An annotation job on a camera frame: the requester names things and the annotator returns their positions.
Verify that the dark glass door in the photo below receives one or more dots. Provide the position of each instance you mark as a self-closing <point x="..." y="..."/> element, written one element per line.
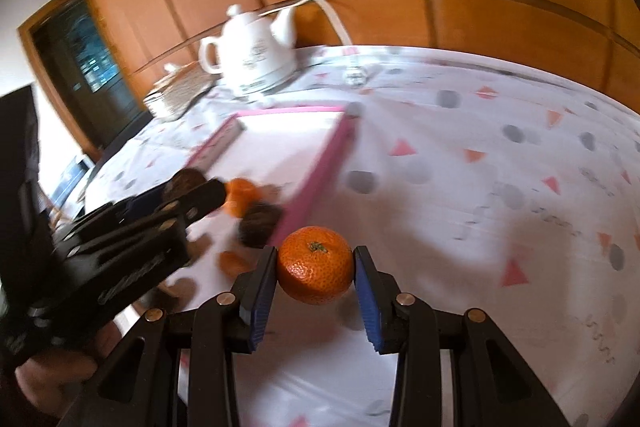
<point x="85" y="72"/>

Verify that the large orange tangerine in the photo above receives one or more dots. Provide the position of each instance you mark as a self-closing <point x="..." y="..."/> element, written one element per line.
<point x="314" y="267"/>

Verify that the blue white box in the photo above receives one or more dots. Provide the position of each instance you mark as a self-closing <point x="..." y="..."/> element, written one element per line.
<point x="70" y="179"/>

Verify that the person's left hand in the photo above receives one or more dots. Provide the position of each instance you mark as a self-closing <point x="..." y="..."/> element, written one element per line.
<point x="55" y="374"/>

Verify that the pink shallow box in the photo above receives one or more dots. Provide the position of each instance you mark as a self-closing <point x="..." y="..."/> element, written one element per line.
<point x="320" y="172"/>

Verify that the small clear glass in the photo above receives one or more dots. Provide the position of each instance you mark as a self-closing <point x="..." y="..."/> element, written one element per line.
<point x="356" y="76"/>

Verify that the woven wicker basket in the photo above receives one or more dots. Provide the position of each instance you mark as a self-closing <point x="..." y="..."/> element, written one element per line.
<point x="177" y="92"/>

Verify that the white ceramic electric kettle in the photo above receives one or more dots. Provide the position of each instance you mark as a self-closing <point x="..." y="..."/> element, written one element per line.
<point x="252" y="54"/>

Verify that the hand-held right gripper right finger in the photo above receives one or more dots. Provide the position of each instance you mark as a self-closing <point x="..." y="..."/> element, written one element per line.
<point x="370" y="307"/>

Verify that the white patterned tablecloth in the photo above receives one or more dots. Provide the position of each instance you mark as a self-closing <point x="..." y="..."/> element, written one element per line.
<point x="450" y="217"/>

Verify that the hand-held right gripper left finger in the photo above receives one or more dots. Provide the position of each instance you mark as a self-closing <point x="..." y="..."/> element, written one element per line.
<point x="260" y="307"/>

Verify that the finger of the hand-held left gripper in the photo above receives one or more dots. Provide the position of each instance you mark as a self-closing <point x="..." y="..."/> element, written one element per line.
<point x="130" y="279"/>
<point x="200" y="199"/>

